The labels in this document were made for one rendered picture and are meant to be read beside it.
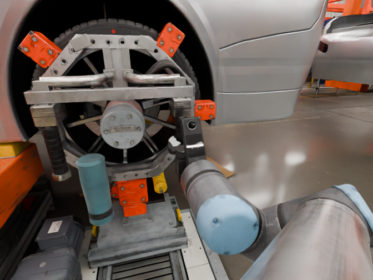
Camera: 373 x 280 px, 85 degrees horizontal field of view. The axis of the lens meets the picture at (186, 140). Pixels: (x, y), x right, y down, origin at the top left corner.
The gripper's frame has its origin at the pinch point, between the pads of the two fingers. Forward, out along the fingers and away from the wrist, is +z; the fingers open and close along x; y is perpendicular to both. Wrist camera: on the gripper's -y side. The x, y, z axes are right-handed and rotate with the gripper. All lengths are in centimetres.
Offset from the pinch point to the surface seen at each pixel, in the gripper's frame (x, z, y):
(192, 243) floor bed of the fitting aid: 12, 24, 75
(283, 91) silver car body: 60, 30, -6
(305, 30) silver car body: 66, 31, -33
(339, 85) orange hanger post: 345, 237, 26
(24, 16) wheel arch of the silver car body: -45, 31, -35
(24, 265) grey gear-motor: -54, 2, 42
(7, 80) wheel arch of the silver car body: -56, 31, -15
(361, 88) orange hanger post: 345, 200, 25
